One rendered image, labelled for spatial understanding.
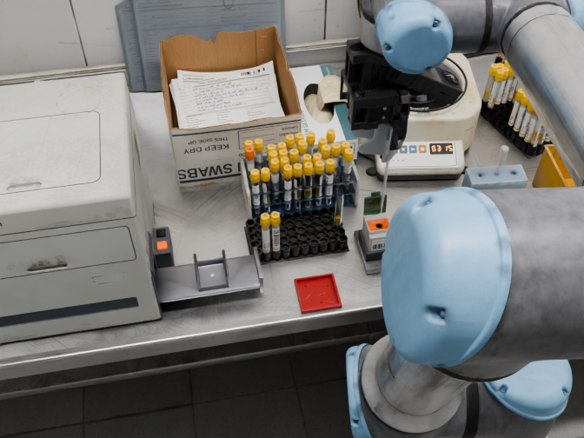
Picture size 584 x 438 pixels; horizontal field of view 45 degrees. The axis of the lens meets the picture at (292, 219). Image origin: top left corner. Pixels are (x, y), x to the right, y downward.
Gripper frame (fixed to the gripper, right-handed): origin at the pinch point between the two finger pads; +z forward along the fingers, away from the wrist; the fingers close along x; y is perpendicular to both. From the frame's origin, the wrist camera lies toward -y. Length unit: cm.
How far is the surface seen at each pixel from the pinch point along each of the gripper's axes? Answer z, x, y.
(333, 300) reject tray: 24.3, 8.3, 9.3
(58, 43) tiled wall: 13, -57, 53
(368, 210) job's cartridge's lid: 15.8, -2.8, 1.1
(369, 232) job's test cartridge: 16.8, 1.1, 1.7
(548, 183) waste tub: 19.1, -6.0, -34.0
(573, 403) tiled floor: 112, -4, -67
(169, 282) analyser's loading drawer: 20.5, 2.5, 35.7
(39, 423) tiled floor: 112, -25, 81
